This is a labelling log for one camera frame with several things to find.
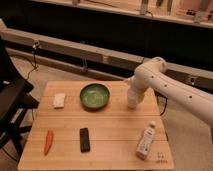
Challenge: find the green ceramic bowl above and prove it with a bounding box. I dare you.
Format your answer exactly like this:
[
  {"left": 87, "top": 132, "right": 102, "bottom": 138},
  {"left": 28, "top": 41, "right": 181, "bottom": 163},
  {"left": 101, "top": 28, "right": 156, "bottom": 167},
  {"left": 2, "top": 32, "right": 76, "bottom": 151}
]
[{"left": 80, "top": 83, "right": 110, "bottom": 110}]

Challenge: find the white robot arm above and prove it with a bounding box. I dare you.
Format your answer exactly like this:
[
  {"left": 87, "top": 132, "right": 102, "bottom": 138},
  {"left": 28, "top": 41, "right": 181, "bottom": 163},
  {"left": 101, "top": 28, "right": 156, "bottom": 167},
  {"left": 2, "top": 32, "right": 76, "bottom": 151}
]
[{"left": 126, "top": 57, "right": 213, "bottom": 128}]

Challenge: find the white plastic bottle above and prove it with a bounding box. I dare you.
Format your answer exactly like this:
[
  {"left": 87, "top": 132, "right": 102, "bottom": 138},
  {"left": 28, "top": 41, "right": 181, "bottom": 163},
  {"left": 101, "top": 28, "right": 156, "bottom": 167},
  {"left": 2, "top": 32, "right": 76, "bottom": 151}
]
[{"left": 136, "top": 121, "right": 156, "bottom": 160}]

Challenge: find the black remote control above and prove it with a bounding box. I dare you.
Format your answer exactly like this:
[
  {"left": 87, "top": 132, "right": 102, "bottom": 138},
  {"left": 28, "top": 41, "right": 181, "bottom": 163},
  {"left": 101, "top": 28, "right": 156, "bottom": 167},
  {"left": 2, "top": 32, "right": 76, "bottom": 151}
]
[{"left": 80, "top": 128, "right": 90, "bottom": 152}]

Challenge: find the white sponge block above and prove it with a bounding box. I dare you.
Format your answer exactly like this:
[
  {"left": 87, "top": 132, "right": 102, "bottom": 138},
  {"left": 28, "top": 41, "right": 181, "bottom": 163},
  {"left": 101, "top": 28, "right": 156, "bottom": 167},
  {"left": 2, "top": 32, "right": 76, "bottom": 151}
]
[{"left": 53, "top": 93, "right": 66, "bottom": 108}]

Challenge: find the orange carrot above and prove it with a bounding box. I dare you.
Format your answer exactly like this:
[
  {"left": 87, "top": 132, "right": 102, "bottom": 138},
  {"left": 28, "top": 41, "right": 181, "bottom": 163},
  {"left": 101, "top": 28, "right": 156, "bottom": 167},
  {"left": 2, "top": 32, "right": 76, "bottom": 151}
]
[{"left": 44, "top": 130, "right": 54, "bottom": 155}]

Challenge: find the black chair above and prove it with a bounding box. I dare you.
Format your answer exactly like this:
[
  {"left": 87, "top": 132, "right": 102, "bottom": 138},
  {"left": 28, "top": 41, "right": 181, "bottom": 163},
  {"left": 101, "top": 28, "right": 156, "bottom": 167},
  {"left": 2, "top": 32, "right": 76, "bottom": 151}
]
[{"left": 0, "top": 38, "right": 39, "bottom": 156}]

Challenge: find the black hanging cable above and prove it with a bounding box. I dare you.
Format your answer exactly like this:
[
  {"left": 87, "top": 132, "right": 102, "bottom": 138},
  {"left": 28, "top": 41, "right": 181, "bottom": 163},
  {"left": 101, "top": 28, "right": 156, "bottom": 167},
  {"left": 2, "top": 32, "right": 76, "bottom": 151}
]
[{"left": 25, "top": 40, "right": 41, "bottom": 81}]

